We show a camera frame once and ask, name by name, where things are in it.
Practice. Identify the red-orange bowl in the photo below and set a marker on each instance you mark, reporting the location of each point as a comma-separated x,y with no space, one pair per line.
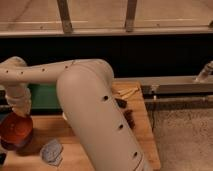
15,129

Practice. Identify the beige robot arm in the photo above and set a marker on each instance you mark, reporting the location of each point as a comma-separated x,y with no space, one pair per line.
84,92

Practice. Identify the light wooden sticks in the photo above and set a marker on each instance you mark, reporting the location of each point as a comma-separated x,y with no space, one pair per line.
126,93

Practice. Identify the green mat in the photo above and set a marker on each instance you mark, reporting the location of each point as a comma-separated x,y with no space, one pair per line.
44,97

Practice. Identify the dark red bottom bowl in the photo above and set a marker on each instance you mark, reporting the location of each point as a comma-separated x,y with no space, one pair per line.
16,146

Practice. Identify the grey metal rail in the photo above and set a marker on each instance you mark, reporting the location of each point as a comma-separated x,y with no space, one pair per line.
175,85

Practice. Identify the left metal frame strut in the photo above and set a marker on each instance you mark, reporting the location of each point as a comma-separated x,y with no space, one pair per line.
65,16

